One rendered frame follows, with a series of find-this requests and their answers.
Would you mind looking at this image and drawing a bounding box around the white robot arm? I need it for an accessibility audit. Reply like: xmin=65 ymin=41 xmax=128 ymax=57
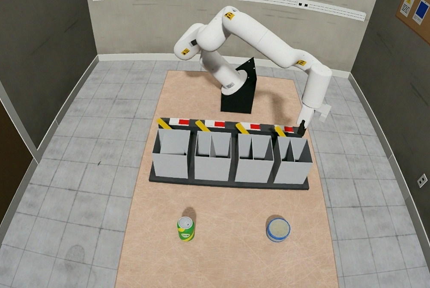
xmin=174 ymin=6 xmax=332 ymax=122

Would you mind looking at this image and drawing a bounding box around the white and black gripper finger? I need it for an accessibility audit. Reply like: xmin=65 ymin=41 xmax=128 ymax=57
xmin=297 ymin=120 xmax=306 ymax=136

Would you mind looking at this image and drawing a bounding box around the green drink can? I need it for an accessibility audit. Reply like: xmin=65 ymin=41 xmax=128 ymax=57
xmin=177 ymin=217 xmax=194 ymax=241

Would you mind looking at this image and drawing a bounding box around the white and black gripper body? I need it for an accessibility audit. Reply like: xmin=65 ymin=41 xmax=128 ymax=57
xmin=296 ymin=102 xmax=317 ymax=129

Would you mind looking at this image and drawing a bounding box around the round tin with blue-rimmed lid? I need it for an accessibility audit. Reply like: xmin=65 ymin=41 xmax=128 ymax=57
xmin=266 ymin=218 xmax=290 ymax=243

